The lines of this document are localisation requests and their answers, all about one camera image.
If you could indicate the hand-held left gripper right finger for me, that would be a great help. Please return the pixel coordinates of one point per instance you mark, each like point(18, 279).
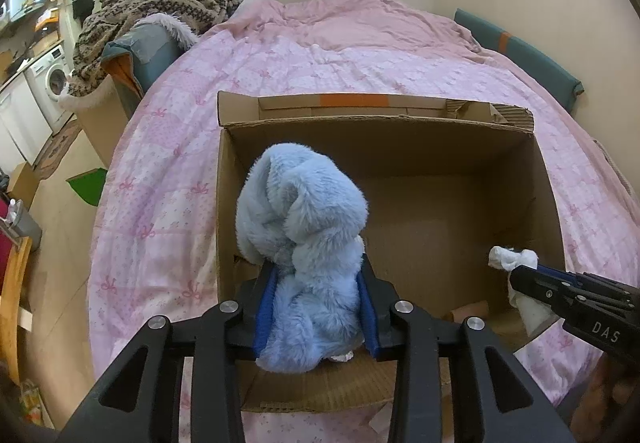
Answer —
point(370, 323)

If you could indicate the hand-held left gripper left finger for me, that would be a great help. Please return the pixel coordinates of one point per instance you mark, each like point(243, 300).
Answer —
point(265, 318)

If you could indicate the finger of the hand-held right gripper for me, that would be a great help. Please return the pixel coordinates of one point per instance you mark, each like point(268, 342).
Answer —
point(600, 287)
point(540, 288)

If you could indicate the white sock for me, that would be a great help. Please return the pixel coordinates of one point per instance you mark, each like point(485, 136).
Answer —
point(535, 313)

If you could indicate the blue fluffy plush cloth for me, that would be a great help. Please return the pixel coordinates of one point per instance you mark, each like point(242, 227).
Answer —
point(300, 223)

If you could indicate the brown cardboard box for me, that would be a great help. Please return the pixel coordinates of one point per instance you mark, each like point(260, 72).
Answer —
point(440, 203)

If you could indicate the person's right hand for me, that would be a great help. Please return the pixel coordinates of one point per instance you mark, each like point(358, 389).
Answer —
point(612, 390)

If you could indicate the green mat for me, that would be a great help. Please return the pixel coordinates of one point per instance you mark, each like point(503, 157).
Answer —
point(87, 188)

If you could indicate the long teal cushion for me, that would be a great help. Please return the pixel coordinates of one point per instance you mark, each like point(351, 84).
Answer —
point(525, 58)

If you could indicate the wooden chair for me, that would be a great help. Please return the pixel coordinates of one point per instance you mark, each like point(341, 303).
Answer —
point(15, 298)

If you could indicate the grey bin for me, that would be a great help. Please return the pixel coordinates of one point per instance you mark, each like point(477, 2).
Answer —
point(22, 225)

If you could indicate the pink bow print duvet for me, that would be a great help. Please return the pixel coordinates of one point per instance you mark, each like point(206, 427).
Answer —
point(350, 63)

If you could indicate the patterned floor rug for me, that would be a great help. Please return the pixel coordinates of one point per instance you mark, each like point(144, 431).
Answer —
point(57, 148)

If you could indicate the blue fur-trimmed jacket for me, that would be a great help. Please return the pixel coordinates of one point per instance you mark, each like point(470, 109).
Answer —
point(150, 53)

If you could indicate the white kitchen cabinet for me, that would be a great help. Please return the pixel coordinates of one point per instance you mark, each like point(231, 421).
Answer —
point(20, 123)

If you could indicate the white washing machine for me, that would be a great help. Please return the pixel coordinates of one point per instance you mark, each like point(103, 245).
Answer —
point(52, 78)

